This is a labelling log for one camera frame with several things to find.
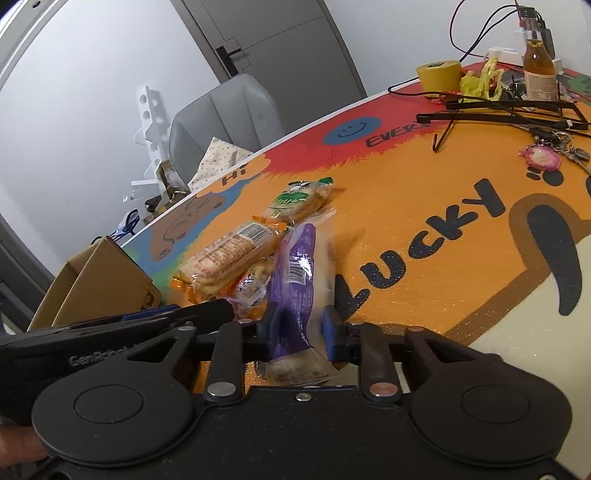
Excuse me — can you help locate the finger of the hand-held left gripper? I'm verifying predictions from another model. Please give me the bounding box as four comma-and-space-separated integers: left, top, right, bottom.
121, 307, 182, 323
28, 298, 233, 333

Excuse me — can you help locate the black charger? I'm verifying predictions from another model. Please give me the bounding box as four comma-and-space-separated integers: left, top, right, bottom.
536, 17, 556, 52

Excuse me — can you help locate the grey door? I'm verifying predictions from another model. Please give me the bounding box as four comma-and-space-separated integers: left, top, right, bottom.
171, 0, 371, 139

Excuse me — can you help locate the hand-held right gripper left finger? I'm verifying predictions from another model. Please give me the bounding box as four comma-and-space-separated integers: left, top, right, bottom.
120, 307, 283, 404

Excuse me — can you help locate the cream dotted cushion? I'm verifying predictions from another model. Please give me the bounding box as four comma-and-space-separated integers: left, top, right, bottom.
187, 137, 253, 193

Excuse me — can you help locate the yellow plastic bag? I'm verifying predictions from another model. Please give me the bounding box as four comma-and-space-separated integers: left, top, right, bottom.
458, 56, 505, 103

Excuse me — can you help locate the red cable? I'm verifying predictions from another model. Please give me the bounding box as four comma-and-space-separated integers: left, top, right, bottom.
451, 0, 525, 33

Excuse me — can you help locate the yellow tape roll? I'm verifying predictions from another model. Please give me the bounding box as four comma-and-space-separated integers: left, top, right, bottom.
415, 58, 463, 92

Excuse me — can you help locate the white power strip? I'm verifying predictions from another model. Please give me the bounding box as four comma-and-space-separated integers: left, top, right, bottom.
486, 45, 565, 75

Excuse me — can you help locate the white rack with holes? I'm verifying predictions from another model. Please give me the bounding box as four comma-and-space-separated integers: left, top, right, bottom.
128, 85, 172, 195

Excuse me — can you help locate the cardboard box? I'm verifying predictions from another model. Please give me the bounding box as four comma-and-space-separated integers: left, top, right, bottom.
27, 235, 163, 332

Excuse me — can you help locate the blue and white packet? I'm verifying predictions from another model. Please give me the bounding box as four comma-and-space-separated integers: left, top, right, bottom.
113, 210, 139, 236

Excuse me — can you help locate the cartoon cat table mat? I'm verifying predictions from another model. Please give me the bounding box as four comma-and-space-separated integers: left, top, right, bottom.
121, 64, 591, 394

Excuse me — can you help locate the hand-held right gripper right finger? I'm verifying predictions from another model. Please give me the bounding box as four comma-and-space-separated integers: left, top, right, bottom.
322, 305, 490, 403

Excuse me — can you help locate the brown glass bottle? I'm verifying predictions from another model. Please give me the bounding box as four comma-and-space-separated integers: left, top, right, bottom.
523, 27, 560, 103

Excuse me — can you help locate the pink keychain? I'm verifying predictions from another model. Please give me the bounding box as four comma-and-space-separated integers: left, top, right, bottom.
517, 143, 563, 175

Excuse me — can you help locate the black cable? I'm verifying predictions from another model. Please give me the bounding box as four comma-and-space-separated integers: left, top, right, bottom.
388, 4, 522, 97

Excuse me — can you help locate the black shoe rack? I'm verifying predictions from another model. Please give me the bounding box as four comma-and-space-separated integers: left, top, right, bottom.
91, 210, 140, 246

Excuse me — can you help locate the small clear cookie packet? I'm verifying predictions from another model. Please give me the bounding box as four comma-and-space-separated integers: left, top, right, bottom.
235, 257, 276, 320

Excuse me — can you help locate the black clothes hanger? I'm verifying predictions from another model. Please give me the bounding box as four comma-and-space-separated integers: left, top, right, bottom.
414, 98, 590, 154

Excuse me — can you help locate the orange cracker packet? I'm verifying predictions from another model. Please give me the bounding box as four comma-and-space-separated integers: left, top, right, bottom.
172, 220, 295, 304

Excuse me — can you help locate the metal key bunch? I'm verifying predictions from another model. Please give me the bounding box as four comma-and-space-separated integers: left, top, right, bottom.
531, 130, 591, 177

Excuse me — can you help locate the black door handle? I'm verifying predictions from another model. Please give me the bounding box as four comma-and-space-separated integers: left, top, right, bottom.
215, 45, 244, 77

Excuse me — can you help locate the person's left hand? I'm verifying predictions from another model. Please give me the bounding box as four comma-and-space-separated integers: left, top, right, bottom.
0, 426, 50, 465

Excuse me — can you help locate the purple bread packet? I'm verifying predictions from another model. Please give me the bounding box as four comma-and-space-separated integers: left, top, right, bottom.
264, 208, 341, 387

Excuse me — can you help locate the brown shipping box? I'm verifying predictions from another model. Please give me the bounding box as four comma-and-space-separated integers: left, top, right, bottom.
144, 159, 191, 207

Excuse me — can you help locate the green label cracker packet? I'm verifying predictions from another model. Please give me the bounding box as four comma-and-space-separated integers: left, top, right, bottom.
262, 177, 334, 225

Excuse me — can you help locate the grey chair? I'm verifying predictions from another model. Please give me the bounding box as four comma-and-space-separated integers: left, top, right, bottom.
167, 73, 286, 186

